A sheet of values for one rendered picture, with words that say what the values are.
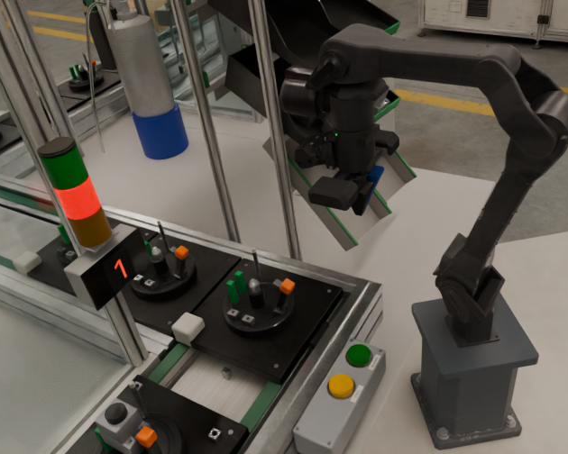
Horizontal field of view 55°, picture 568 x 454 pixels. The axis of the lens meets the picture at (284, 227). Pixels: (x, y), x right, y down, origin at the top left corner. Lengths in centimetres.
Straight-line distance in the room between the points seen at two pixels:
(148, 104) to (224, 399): 107
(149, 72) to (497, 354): 131
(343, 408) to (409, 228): 61
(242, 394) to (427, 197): 77
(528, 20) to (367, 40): 423
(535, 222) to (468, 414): 203
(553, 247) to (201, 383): 84
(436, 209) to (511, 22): 359
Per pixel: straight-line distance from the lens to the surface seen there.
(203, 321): 106
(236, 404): 101
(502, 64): 63
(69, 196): 80
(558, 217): 296
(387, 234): 138
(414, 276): 127
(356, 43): 69
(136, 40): 174
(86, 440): 99
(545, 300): 126
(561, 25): 485
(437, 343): 87
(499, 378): 91
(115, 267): 87
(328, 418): 91
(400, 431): 102
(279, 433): 91
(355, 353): 97
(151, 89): 179
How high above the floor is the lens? 172
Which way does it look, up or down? 37 degrees down
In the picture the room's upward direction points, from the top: 9 degrees counter-clockwise
